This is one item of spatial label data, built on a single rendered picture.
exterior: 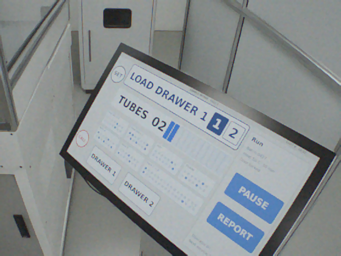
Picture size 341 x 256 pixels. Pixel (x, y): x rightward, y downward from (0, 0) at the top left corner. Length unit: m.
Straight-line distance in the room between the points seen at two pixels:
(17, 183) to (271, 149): 0.80
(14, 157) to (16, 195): 0.20
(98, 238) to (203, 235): 1.22
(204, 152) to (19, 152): 0.57
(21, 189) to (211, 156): 0.70
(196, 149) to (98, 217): 1.31
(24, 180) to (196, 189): 0.63
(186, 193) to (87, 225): 1.26
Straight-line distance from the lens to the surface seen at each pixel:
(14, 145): 0.93
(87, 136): 0.71
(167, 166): 0.59
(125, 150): 0.64
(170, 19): 4.31
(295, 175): 0.53
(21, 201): 1.14
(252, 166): 0.54
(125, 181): 0.64
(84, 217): 1.82
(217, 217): 0.55
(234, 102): 0.57
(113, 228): 1.77
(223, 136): 0.56
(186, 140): 0.58
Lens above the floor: 1.48
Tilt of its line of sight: 38 degrees down
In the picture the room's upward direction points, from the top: 8 degrees clockwise
